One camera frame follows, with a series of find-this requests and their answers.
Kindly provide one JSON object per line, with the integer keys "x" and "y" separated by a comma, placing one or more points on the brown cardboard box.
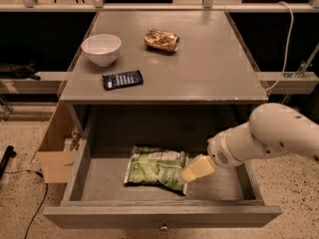
{"x": 56, "y": 164}

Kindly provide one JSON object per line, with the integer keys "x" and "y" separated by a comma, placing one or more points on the black object on ledge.
{"x": 17, "y": 71}

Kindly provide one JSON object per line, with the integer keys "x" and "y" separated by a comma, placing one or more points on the grey cabinet counter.
{"x": 209, "y": 67}

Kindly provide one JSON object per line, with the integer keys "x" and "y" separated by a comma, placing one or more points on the open grey top drawer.
{"x": 96, "y": 196}

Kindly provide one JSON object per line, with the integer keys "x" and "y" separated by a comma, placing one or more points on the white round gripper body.
{"x": 218, "y": 148}

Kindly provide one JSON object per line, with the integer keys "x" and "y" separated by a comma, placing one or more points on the black bar on floor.
{"x": 9, "y": 152}

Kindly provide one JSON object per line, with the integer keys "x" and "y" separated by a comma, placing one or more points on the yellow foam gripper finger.
{"x": 201, "y": 166}

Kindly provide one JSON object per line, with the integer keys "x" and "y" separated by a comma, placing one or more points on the green jalapeno chip bag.
{"x": 156, "y": 166}

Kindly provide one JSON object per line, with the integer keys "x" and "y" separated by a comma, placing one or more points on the metal bracket on rail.
{"x": 304, "y": 65}

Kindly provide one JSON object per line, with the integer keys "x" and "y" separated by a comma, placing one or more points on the white ceramic bowl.
{"x": 102, "y": 49}

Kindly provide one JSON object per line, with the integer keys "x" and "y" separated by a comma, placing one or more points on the bottle inside cardboard box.
{"x": 69, "y": 144}

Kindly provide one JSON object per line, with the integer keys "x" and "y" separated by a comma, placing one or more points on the crushed golden soda can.
{"x": 161, "y": 40}

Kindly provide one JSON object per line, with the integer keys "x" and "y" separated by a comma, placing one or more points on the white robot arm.
{"x": 272, "y": 130}

